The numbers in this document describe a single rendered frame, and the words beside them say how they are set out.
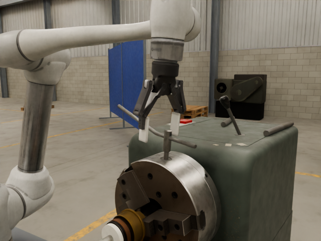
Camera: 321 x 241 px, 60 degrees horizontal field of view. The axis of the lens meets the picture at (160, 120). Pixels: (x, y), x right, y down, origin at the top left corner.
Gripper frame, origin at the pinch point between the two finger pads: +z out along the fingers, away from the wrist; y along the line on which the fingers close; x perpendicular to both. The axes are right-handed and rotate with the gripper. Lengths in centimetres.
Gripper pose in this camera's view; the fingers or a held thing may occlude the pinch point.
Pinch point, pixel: (159, 133)
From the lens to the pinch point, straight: 80.6
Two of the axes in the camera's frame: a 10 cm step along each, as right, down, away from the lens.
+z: -0.8, 9.7, 2.2
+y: -7.1, 1.0, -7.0
